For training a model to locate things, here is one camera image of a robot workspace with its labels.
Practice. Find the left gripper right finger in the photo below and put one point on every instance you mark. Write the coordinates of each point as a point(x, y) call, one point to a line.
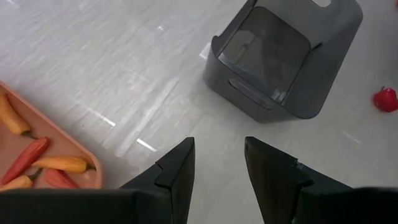
point(273, 186)

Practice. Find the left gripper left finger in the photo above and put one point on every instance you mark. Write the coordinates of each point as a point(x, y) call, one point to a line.
point(177, 186)

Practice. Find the small red bell pepper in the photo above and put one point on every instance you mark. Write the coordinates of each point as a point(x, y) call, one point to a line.
point(385, 100)

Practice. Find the grey translucent plastic basket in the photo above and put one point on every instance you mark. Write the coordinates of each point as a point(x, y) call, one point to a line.
point(264, 56)

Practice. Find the orange plastic basket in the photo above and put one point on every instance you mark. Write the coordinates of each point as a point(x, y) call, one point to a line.
point(46, 127)

